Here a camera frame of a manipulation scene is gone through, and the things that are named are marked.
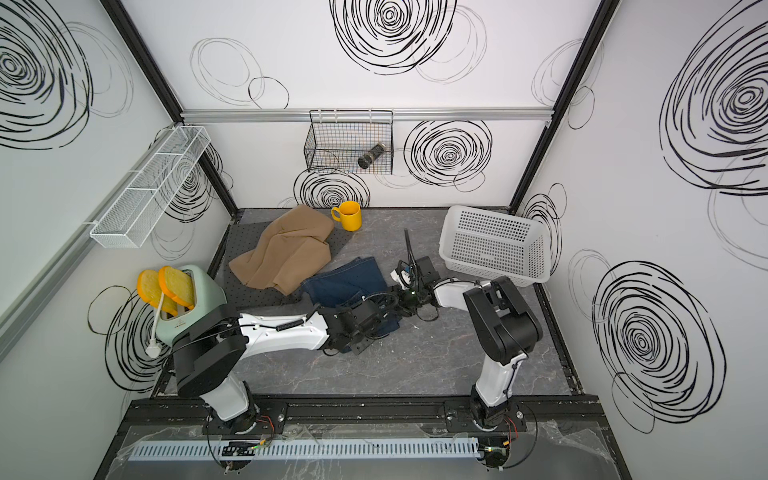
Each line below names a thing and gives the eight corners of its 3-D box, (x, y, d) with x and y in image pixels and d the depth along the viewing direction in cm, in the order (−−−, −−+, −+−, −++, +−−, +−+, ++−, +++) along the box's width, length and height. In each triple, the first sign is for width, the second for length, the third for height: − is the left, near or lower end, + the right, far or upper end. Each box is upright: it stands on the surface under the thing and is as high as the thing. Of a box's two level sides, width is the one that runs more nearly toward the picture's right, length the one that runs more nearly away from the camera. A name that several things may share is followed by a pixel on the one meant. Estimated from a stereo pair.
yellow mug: (347, 237, 114) (344, 221, 107) (334, 222, 118) (331, 207, 112) (367, 225, 117) (366, 210, 111) (354, 212, 122) (352, 196, 115)
